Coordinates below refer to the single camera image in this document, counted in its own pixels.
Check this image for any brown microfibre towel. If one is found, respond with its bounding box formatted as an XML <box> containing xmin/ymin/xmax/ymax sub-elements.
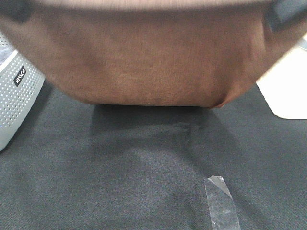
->
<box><xmin>0</xmin><ymin>0</ymin><xmax>307</xmax><ymax>108</ymax></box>

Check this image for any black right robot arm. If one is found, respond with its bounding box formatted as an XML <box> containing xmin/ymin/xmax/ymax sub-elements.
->
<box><xmin>264</xmin><ymin>0</ymin><xmax>307</xmax><ymax>32</ymax></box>

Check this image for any black table cloth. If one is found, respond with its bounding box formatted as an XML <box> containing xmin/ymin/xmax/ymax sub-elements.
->
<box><xmin>0</xmin><ymin>83</ymin><xmax>307</xmax><ymax>230</ymax></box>

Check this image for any clear tape strip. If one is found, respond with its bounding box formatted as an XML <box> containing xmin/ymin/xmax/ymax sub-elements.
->
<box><xmin>204</xmin><ymin>175</ymin><xmax>241</xmax><ymax>230</ymax></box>

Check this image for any white plastic storage bin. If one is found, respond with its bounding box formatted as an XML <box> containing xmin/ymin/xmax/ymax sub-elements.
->
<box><xmin>257</xmin><ymin>35</ymin><xmax>307</xmax><ymax>119</ymax></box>

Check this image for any grey perforated laundry basket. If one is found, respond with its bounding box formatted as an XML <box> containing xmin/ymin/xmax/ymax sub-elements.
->
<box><xmin>0</xmin><ymin>32</ymin><xmax>46</xmax><ymax>152</ymax></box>

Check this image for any dark cloth in basket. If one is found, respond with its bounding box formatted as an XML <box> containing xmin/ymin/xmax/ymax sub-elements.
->
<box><xmin>0</xmin><ymin>46</ymin><xmax>15</xmax><ymax>65</ymax></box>

